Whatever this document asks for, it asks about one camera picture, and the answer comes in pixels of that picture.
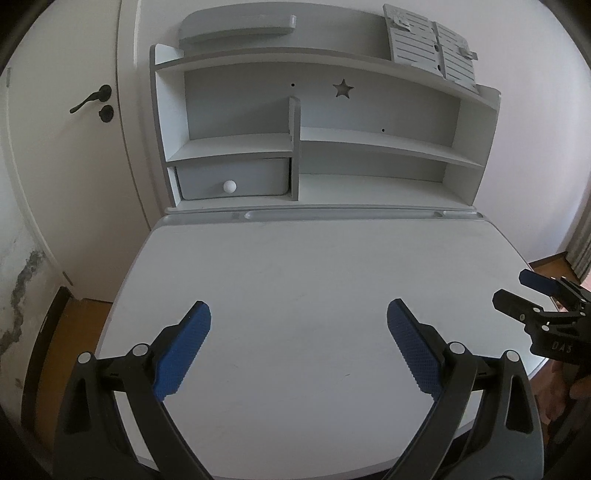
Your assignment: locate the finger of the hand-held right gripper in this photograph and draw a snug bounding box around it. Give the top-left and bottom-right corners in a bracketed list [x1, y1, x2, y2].
[518, 269, 566, 298]
[492, 289, 548, 326]

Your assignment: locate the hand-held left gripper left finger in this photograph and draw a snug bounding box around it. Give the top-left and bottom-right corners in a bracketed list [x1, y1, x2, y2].
[53, 300, 213, 480]

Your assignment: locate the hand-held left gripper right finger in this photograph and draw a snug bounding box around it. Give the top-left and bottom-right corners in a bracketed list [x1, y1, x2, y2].
[383, 298, 546, 480]

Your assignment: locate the grey curtain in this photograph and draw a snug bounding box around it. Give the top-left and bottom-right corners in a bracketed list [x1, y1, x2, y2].
[566, 217, 591, 280]

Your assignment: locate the pink cloth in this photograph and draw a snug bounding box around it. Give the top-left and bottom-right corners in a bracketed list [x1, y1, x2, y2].
[541, 360, 580, 430]

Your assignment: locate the grey hutch drawer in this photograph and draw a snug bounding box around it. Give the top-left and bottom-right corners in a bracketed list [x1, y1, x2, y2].
[175, 158, 291, 200]

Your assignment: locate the white desk hutch shelf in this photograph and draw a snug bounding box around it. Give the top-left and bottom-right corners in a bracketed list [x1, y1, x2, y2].
[148, 41, 502, 216]

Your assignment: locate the white door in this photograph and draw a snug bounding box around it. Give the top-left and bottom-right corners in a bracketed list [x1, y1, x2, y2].
[0, 0, 154, 304]

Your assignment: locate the grey slatted book stand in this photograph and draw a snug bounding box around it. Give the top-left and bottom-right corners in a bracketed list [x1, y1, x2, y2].
[382, 4, 479, 86]

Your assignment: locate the black door handle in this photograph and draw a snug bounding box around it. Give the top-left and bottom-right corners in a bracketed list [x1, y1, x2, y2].
[69, 84, 112, 114]

